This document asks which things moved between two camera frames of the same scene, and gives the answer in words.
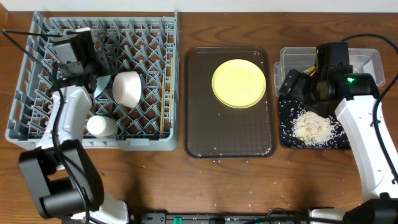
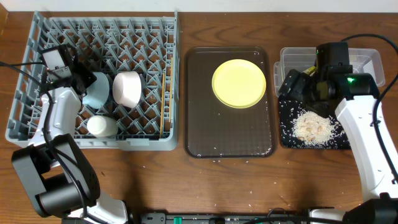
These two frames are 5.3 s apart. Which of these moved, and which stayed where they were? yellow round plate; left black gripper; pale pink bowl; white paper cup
Moved: left black gripper
Stayed: pale pink bowl; yellow round plate; white paper cup
